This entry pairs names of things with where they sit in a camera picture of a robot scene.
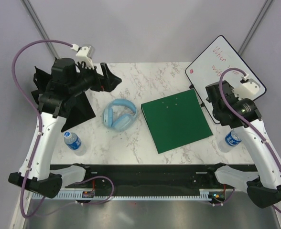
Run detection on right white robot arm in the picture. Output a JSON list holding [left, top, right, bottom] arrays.
[[205, 81, 281, 208]]

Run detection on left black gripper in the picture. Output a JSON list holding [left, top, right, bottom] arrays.
[[69, 61, 121, 96]]

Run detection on plastic water bottle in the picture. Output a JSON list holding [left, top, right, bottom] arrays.
[[64, 131, 86, 156], [218, 130, 242, 153]]

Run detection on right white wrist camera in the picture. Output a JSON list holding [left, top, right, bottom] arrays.
[[232, 74, 260, 101]]

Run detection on light blue headphones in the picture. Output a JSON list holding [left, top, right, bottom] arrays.
[[103, 99, 138, 132]]

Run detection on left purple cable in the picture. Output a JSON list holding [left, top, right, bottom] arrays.
[[12, 39, 74, 218]]

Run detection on white whiteboard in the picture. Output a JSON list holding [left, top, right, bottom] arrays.
[[185, 35, 267, 124]]

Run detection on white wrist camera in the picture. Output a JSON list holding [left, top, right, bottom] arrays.
[[232, 74, 260, 101], [70, 44, 95, 69]]

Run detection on black canvas bag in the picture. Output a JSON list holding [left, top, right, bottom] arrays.
[[31, 68, 96, 133]]

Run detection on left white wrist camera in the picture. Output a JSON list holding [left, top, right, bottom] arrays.
[[70, 44, 95, 69]]

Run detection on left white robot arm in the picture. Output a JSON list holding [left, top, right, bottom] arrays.
[[8, 58, 122, 198]]

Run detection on aluminium corner post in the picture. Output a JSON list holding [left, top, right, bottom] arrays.
[[238, 0, 274, 55], [21, 0, 59, 58]]

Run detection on green binder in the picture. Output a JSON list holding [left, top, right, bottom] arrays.
[[141, 89, 213, 154]]

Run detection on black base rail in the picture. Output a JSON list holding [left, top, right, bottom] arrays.
[[51, 163, 251, 198]]

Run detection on left aluminium corner post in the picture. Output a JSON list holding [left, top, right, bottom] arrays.
[[21, 0, 59, 58]]

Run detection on white cable duct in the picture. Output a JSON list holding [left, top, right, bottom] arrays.
[[32, 188, 229, 200]]

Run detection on right aluminium corner post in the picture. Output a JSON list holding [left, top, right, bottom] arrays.
[[238, 0, 274, 55]]

